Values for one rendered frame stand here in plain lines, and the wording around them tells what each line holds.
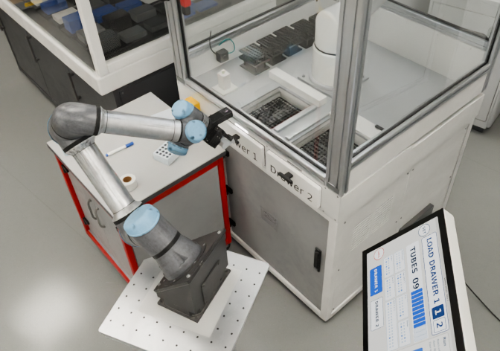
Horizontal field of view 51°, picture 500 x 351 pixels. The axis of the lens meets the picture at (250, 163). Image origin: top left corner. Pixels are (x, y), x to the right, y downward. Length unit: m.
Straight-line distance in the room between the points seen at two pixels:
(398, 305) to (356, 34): 0.74
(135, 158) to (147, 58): 0.63
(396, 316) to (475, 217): 1.83
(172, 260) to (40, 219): 1.78
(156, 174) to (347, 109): 0.98
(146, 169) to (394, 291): 1.23
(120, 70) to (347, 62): 1.45
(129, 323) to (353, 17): 1.20
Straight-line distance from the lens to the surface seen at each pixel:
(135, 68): 2.76
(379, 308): 1.55
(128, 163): 2.36
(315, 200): 1.98
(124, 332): 1.84
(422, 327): 1.43
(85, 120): 1.66
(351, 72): 1.55
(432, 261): 1.49
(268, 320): 2.67
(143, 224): 1.65
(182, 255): 1.67
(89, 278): 2.97
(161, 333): 1.81
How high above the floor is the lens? 2.32
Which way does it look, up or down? 44 degrees down
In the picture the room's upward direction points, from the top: 3 degrees counter-clockwise
